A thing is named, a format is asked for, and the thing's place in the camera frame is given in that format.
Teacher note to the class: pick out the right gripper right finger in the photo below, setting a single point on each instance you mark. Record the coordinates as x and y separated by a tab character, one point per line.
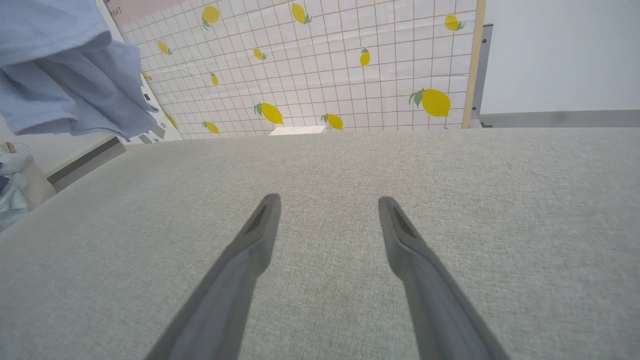
440	310

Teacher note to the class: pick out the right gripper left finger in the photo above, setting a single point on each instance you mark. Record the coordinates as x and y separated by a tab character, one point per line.
225	295

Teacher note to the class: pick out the pale blue cloth pile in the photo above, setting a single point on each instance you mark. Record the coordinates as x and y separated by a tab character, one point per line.
12	195

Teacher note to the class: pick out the light blue polo shirt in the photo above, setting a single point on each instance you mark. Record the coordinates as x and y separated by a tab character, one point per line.
65	75

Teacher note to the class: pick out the white box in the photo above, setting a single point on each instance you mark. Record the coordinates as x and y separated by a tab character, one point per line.
297	130

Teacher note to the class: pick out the grey metal partition stand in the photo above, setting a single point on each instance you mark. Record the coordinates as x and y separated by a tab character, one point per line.
481	70

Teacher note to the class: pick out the lemon print partition panel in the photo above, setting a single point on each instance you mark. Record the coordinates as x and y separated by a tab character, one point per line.
325	65

